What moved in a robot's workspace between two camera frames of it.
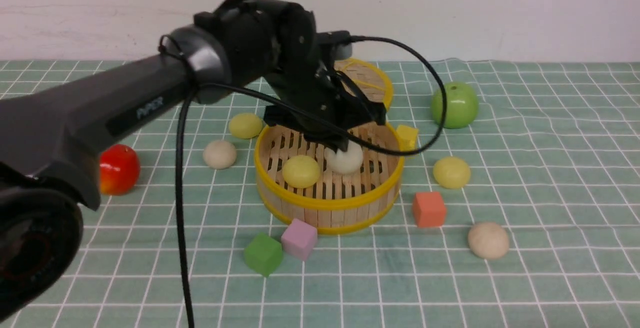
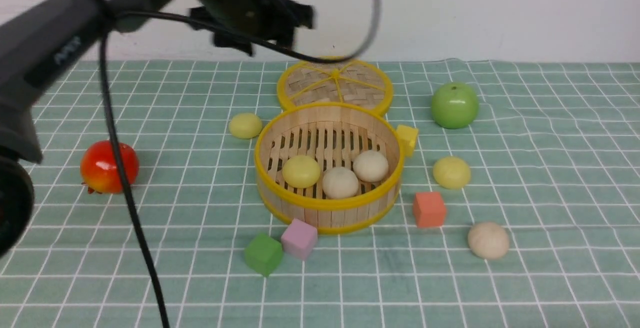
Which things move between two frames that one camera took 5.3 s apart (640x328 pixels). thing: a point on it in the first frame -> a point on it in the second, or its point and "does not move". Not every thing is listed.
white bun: [488, 240] does not move
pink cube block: [299, 239] does not move
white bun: [344, 162] -> [340, 182]
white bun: [219, 154] -> [370, 166]
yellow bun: [451, 172] does not move
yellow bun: [246, 125] does not move
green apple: [462, 105] does not move
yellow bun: [301, 171] does not move
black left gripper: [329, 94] -> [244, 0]
